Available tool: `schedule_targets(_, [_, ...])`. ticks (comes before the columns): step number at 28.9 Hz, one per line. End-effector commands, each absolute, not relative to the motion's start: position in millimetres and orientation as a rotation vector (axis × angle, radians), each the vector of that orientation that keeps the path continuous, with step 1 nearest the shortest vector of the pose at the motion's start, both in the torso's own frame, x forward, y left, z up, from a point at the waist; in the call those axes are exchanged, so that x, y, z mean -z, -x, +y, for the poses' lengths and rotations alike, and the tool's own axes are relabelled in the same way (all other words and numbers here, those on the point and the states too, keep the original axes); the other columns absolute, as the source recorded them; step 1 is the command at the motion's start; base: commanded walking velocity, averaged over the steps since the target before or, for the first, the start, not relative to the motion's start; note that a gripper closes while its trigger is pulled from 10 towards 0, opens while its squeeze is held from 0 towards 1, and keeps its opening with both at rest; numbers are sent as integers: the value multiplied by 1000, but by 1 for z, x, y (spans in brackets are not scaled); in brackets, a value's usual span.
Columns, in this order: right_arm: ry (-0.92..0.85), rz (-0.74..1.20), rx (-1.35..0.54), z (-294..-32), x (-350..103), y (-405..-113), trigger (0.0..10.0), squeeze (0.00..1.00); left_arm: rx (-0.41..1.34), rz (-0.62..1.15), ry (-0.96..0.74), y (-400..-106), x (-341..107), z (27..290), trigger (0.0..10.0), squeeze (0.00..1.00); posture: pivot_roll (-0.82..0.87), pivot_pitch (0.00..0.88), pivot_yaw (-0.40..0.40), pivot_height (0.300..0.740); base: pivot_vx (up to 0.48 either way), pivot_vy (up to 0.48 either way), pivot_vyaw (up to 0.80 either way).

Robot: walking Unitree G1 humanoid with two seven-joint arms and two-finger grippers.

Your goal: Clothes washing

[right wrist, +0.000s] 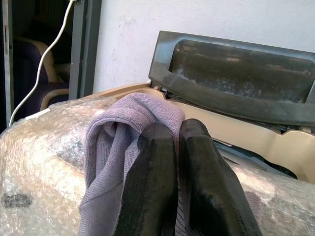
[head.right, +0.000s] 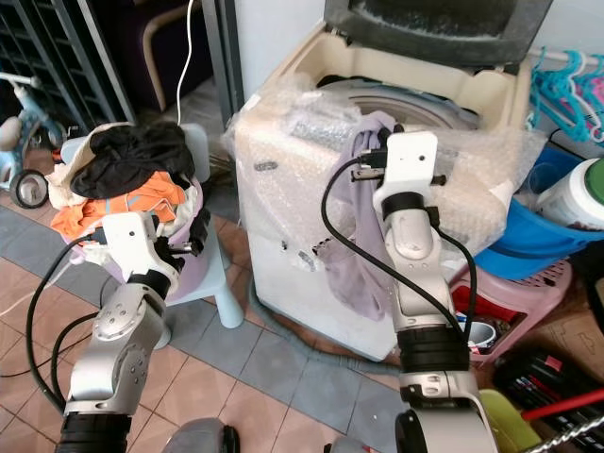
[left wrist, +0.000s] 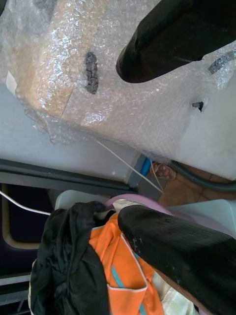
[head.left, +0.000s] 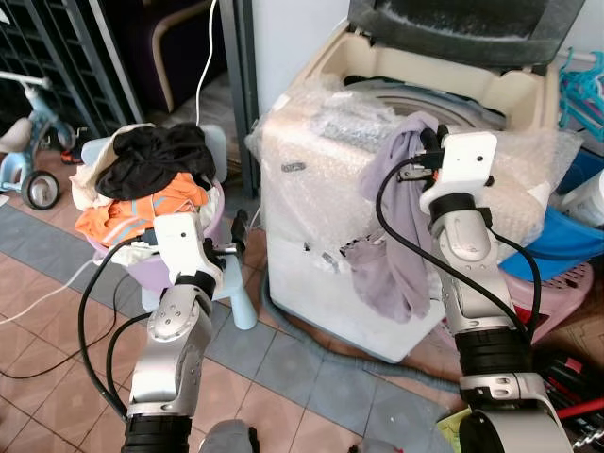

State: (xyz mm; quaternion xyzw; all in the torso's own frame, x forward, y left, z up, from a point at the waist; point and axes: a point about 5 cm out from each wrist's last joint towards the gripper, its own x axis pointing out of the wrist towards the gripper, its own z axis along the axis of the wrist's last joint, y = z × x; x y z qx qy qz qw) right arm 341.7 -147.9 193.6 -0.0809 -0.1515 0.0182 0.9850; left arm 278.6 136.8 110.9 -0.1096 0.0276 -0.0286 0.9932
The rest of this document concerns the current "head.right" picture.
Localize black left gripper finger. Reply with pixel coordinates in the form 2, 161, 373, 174
189, 210, 214, 256

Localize grey purple garment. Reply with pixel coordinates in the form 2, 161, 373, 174
315, 110, 399, 324

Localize beige top-load washing machine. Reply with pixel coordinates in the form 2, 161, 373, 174
231, 0, 554, 365

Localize dark washing machine lid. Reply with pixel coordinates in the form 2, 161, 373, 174
323, 0, 554, 70

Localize teal and pink clothes hangers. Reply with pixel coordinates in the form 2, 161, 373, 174
528, 47, 604, 144

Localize purple plastic laundry basket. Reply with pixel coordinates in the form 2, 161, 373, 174
55, 179, 214, 305

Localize light blue plastic chair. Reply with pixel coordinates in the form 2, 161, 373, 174
60, 123, 246, 352

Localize orange garment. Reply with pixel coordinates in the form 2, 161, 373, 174
48, 174, 190, 243

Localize black garment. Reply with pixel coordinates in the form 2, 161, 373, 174
73, 122, 190, 200

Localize clear bubble wrap sheet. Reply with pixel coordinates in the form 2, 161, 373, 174
221, 87, 550, 270

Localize cream white garment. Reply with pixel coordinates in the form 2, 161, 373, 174
55, 122, 135, 210

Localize blue plastic basin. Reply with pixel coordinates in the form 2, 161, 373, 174
472, 146, 604, 283

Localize light blue child tricycle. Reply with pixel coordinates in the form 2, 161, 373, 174
0, 73, 71, 211

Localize grey robot leg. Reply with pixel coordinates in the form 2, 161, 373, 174
159, 417, 243, 453

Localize wooden chair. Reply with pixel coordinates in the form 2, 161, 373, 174
141, 0, 201, 110

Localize white jar green lid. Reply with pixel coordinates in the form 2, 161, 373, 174
532, 158, 604, 233

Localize pink plastic basket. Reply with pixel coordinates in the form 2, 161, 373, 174
447, 260, 576, 366

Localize white cup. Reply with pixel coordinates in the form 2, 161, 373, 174
466, 321, 498, 352

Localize black grid rack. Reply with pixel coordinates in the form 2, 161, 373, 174
0, 0, 116, 128

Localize black plastic crate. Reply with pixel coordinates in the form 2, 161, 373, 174
489, 346, 604, 428

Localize yellow green cloth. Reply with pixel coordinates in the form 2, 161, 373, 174
476, 388, 527, 453

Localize red stick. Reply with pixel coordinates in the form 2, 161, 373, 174
517, 386, 604, 422

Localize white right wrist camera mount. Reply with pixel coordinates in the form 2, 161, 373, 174
372, 132, 439, 214

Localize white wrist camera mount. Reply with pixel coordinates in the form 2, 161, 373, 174
100, 212, 182, 280
372, 132, 439, 214

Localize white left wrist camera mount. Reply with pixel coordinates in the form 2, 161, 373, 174
100, 212, 182, 280

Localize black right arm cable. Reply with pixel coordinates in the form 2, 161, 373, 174
320, 154, 480, 343

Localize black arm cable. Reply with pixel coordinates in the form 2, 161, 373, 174
25, 236, 110, 418
320, 154, 480, 343

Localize grey metal door frame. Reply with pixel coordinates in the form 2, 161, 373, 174
201, 0, 243, 157

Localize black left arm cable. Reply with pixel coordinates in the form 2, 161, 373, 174
25, 236, 110, 418

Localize white hanging cable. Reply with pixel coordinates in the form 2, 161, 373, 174
174, 0, 198, 126

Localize black floor cable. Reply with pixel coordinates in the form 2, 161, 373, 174
0, 311, 97, 380

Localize metal chain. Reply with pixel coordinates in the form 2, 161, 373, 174
536, 413, 604, 453

